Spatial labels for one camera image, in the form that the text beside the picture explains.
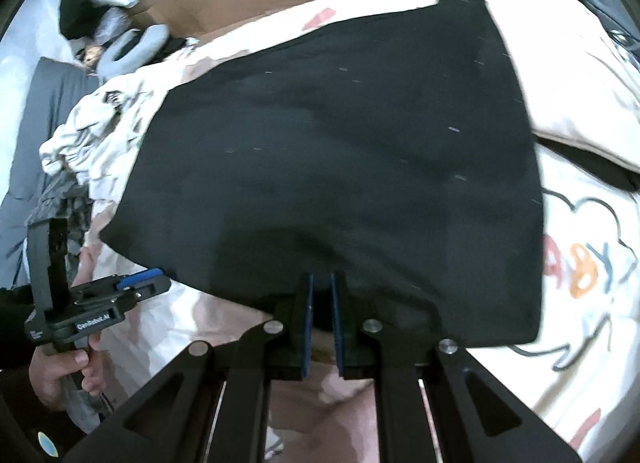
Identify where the white printed garment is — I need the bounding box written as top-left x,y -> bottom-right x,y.
39,64 -> 173,206

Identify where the cream printed bed sheet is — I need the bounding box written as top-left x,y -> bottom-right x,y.
75,0 -> 640,463

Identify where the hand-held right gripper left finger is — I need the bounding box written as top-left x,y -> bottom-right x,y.
65,270 -> 314,463

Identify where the person's left hand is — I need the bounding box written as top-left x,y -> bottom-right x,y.
29,334 -> 108,412

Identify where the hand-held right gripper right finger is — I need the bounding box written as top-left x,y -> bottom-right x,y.
329,269 -> 583,463

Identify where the grey neck pillow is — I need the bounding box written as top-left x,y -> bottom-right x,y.
97,23 -> 172,78

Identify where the black cartoon print t-shirt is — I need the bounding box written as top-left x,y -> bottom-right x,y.
100,0 -> 547,347

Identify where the grey camouflage garment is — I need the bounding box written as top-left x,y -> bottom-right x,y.
29,174 -> 95,266

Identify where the folded cream t-shirt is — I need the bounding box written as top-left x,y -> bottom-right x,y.
492,0 -> 640,171

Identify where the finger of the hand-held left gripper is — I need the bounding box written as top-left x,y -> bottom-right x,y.
119,276 -> 173,315
115,267 -> 167,291

